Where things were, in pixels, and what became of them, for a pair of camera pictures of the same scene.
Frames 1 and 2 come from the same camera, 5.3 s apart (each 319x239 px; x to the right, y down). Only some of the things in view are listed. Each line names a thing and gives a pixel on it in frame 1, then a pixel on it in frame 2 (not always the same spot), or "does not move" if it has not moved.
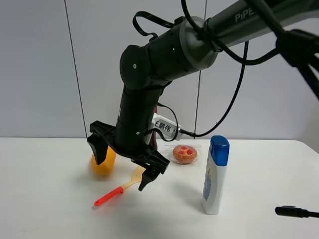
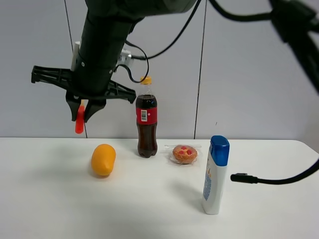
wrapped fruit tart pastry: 183,154 does not move
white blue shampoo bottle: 217,165 does not move
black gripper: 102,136 -> 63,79
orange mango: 106,167 does not move
